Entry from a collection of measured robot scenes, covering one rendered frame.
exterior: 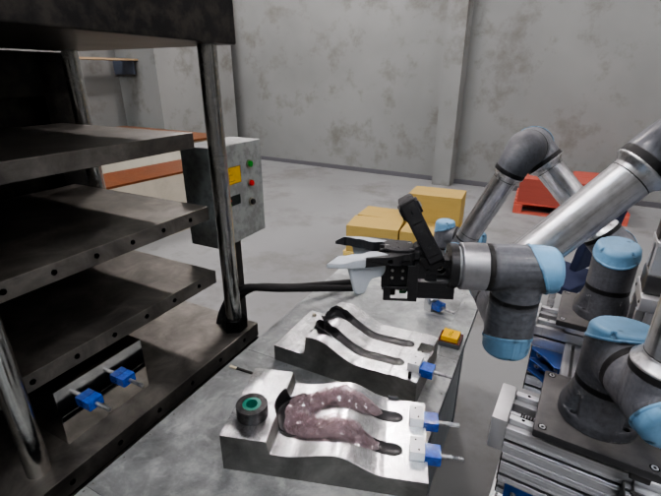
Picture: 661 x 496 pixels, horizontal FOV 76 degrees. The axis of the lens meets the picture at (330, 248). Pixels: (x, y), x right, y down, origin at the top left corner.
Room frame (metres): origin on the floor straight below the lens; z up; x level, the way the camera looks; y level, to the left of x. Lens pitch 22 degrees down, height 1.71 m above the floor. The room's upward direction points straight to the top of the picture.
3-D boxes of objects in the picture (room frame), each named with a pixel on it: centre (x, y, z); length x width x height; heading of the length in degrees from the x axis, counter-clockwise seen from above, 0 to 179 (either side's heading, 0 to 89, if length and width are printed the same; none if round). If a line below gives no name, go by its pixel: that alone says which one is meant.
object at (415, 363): (1.03, -0.30, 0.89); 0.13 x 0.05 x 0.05; 63
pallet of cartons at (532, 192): (5.57, -3.24, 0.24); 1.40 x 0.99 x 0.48; 59
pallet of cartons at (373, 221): (3.95, -0.75, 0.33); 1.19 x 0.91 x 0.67; 58
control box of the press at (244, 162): (1.72, 0.44, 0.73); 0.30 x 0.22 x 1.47; 153
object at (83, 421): (1.09, 0.87, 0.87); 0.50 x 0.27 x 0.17; 63
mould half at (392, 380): (1.21, -0.09, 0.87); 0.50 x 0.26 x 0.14; 63
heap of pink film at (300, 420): (0.86, 0.00, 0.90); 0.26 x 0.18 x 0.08; 80
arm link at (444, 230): (1.54, -0.45, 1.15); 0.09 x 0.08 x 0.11; 57
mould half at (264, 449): (0.86, 0.00, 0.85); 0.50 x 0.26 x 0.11; 80
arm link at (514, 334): (0.61, -0.30, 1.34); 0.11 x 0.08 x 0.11; 174
